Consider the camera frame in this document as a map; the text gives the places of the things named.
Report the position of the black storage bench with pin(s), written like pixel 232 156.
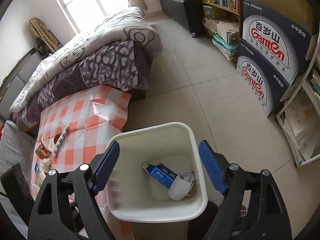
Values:
pixel 185 10

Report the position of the grey checked cloth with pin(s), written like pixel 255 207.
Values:
pixel 15 150

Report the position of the pile of lying books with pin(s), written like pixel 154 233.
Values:
pixel 225 37

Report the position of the navy water carton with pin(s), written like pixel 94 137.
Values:
pixel 275 37
pixel 260 85

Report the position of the small orange wrapper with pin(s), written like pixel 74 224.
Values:
pixel 57 139

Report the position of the blue white packet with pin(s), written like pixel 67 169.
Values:
pixel 37 168

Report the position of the white tissue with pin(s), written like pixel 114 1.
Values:
pixel 46 164

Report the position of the wooden bookshelf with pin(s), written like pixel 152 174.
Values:
pixel 220 7

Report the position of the stack of white papers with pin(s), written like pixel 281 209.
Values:
pixel 300 127

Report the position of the red snack cup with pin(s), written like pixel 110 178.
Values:
pixel 42 151

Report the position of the white paper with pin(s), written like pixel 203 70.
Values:
pixel 180 187

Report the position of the white cartoon print quilt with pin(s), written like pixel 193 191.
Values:
pixel 87 42

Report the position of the silver pill blister pack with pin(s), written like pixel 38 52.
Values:
pixel 60 143

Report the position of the black clothes rack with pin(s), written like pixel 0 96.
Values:
pixel 42 47

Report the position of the plaid cloth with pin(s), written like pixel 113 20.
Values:
pixel 42 31

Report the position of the blue cardboard box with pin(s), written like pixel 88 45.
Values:
pixel 160 173

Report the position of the grey bed headboard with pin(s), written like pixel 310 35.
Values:
pixel 17 80

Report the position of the white metal shelf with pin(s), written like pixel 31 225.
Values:
pixel 306 165

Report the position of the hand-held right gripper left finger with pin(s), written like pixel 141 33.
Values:
pixel 105 167

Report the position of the orange white checkered tablecloth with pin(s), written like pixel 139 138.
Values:
pixel 100 110

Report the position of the white plastic trash bin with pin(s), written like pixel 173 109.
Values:
pixel 175 142

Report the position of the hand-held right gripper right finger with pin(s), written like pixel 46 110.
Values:
pixel 212 170

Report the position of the window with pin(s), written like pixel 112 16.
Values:
pixel 82 0

